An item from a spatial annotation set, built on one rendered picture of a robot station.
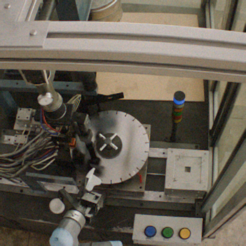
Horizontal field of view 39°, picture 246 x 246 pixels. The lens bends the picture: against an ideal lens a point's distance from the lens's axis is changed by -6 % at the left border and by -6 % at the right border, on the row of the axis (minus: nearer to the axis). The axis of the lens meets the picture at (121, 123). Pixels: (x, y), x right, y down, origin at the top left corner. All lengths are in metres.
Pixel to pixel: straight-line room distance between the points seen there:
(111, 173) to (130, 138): 0.17
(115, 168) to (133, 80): 0.58
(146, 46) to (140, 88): 1.49
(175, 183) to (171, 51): 1.17
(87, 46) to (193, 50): 0.12
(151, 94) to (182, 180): 0.53
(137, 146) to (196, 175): 0.28
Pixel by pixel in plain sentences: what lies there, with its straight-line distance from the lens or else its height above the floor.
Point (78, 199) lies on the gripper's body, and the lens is 1.33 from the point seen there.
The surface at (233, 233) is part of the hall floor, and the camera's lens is 2.47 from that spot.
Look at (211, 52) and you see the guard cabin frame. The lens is 0.41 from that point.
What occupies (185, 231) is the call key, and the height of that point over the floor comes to 0.91.
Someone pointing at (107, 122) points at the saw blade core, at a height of 0.95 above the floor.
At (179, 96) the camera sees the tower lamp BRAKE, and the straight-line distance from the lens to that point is 1.41.
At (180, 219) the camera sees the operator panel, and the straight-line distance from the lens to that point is 1.51.
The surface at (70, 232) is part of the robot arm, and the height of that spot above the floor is 1.20.
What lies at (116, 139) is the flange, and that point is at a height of 0.96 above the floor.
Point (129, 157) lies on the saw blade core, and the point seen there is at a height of 0.95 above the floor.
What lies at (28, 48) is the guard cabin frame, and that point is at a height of 2.05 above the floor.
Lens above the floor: 2.37
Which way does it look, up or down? 64 degrees down
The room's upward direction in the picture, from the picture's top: 9 degrees counter-clockwise
